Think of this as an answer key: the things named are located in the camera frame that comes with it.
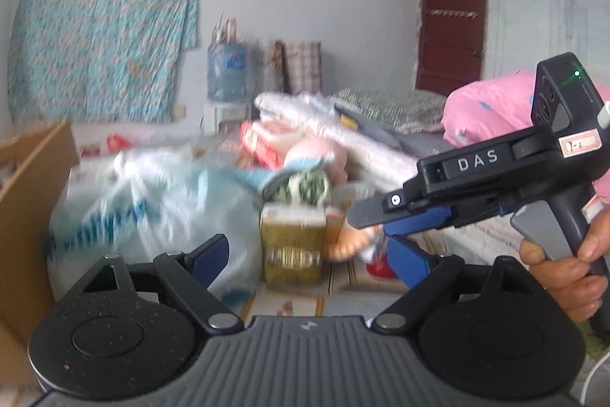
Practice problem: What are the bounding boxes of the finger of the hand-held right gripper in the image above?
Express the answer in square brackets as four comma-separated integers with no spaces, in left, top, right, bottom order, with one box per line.
[347,191,430,229]
[384,207,461,241]

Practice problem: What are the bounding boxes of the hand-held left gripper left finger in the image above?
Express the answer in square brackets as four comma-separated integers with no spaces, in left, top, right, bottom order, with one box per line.
[56,234,246,334]

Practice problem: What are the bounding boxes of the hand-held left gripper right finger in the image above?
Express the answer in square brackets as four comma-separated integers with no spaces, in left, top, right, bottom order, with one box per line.
[371,234,563,334]

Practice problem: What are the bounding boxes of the orange striped soft toy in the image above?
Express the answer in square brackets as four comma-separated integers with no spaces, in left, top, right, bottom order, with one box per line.
[325,207,384,262]

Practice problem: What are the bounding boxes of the white plastic shopping bag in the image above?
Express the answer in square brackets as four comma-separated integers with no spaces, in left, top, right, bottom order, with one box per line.
[48,147,265,307]

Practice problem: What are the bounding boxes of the brown cardboard box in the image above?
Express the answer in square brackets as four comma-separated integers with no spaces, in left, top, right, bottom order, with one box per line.
[0,118,79,393]

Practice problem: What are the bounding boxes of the person's right hand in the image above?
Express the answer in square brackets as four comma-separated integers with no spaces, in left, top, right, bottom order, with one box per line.
[518,207,610,324]

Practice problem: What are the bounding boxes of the pink quilt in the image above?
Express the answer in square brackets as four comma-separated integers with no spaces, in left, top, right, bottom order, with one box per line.
[442,70,610,150]

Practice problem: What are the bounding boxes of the grey bed sheet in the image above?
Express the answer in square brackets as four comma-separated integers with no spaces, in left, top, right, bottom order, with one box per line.
[334,104,458,160]

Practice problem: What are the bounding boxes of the green and white cloth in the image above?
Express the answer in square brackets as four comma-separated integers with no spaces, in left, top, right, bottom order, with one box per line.
[286,172,333,205]

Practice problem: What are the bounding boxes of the gold foil packet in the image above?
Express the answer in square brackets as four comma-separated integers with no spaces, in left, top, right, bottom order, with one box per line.
[260,203,329,287]

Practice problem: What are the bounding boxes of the pink rolled towel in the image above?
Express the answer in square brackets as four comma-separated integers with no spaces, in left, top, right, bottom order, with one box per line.
[285,137,348,183]

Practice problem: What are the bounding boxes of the green floral pillow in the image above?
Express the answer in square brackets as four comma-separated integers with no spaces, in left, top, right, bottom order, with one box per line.
[334,87,449,134]

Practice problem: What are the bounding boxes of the dark red wooden door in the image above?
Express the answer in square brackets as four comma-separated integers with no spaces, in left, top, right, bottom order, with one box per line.
[414,0,487,98]

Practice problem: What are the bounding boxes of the red and white tissue pack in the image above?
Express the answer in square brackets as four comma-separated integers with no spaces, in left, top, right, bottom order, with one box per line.
[238,121,299,169]

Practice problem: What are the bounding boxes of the red plastic bag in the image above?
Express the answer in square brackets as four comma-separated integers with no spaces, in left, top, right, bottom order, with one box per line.
[105,133,132,153]

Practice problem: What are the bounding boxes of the plaid rolled mat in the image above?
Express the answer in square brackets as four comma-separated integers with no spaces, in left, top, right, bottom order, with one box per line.
[284,41,322,95]

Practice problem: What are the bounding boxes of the white wardrobe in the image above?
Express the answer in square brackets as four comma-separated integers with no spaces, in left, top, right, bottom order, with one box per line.
[481,0,610,88]

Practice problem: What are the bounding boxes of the beige floral rolled mat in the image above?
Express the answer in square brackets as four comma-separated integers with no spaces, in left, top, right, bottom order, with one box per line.
[255,39,289,95]

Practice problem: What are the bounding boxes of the blue water jug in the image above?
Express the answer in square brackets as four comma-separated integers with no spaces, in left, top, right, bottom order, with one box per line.
[206,41,249,101]

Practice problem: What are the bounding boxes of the teal floral wall cloth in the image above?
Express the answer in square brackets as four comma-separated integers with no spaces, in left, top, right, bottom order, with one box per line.
[7,0,201,124]

